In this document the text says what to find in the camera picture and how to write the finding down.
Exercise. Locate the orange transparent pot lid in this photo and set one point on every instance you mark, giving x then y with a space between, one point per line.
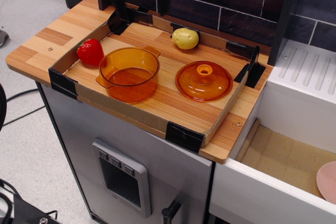
203 81

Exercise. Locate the orange transparent plastic pot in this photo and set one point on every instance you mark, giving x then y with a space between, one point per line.
130 74

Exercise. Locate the yellow toy potato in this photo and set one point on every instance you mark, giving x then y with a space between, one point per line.
185 38

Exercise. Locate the red toy strawberry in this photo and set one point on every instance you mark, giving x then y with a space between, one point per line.
90 52

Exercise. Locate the cardboard fence with black tape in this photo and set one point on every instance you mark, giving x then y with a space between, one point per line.
210 128

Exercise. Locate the white toy sink unit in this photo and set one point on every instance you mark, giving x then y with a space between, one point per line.
270 177

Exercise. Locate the pink plate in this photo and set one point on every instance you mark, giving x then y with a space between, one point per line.
326 181

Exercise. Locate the black upright post right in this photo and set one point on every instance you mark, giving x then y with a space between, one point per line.
280 40

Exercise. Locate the black oven handle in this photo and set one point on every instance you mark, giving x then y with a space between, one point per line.
167 214

